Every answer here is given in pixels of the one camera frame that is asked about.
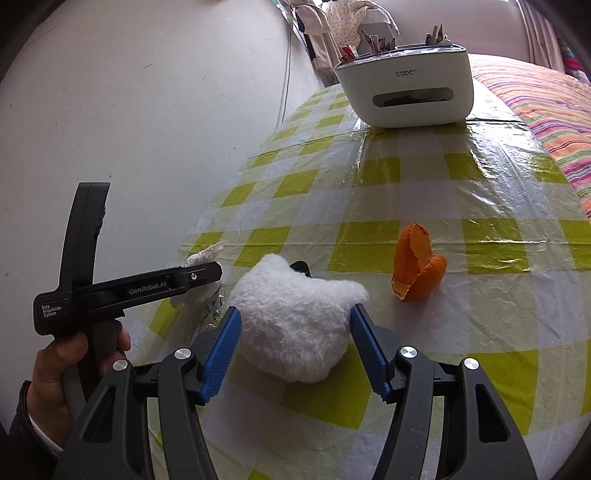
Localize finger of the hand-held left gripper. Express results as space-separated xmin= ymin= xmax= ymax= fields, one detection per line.
xmin=178 ymin=261 xmax=223 ymax=289

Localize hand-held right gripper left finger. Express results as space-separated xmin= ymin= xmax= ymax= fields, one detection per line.
xmin=53 ymin=305 xmax=244 ymax=480

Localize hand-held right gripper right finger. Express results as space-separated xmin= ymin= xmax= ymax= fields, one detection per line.
xmin=348 ymin=302 xmax=539 ymax=480

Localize white wrapper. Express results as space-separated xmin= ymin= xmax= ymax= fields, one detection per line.
xmin=170 ymin=240 xmax=227 ymax=310

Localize white plush toy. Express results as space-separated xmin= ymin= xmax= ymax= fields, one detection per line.
xmin=226 ymin=261 xmax=370 ymax=384

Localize person's left forearm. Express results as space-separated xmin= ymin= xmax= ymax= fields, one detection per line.
xmin=0 ymin=381 xmax=65 ymax=480

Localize person's left hand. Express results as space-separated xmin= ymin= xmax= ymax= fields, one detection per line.
xmin=25 ymin=328 xmax=132 ymax=447

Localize orange peel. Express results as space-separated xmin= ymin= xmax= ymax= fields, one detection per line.
xmin=392 ymin=222 xmax=448 ymax=303

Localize yellow checkered tablecloth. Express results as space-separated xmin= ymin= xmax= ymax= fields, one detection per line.
xmin=139 ymin=83 xmax=591 ymax=480

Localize white desktop organizer box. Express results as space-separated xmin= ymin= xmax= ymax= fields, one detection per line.
xmin=333 ymin=42 xmax=476 ymax=136

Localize red stick packets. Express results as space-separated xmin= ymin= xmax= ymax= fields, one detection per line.
xmin=339 ymin=30 xmax=398 ymax=63

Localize striped colourful blanket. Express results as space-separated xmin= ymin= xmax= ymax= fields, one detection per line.
xmin=466 ymin=53 xmax=591 ymax=217

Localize grey brown stick packets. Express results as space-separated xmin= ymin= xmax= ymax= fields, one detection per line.
xmin=425 ymin=21 xmax=452 ymax=47

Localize stack of folded blankets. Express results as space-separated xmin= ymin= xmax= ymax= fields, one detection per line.
xmin=561 ymin=41 xmax=591 ymax=84

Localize pink curtain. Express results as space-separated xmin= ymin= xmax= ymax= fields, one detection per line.
xmin=522 ymin=0 xmax=570 ymax=75

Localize thin wall cable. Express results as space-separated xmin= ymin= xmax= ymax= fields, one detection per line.
xmin=276 ymin=25 xmax=297 ymax=127

